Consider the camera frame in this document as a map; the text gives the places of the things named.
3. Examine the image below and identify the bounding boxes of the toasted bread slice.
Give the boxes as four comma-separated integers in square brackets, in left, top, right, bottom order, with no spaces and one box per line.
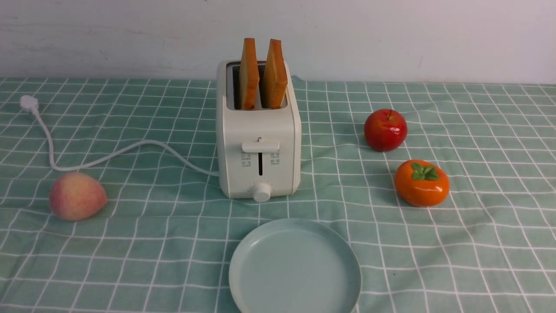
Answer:
[261,38,288,109]
[239,38,259,110]

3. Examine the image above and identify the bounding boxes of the white two-slot toaster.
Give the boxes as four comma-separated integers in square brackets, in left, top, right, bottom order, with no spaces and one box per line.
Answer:
[215,60,302,203]

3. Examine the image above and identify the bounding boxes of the light green round plate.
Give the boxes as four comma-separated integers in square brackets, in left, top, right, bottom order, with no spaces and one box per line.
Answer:
[228,218,362,313]

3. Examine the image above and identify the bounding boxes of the red apple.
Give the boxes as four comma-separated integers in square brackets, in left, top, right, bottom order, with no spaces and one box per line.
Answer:
[364,108,408,152]

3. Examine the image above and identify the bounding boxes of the green checkered tablecloth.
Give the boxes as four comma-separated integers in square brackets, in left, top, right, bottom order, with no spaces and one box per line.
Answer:
[0,77,556,313]

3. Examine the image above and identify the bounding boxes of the orange persimmon with green leaf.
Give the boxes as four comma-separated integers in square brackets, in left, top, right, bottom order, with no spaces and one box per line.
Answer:
[394,159,450,207]

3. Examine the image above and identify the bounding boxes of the pink peach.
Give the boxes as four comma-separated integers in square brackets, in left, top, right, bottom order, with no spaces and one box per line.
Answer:
[48,172,108,222]

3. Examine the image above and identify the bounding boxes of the white power cord with plug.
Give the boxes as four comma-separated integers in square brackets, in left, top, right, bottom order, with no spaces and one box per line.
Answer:
[20,95,220,178]

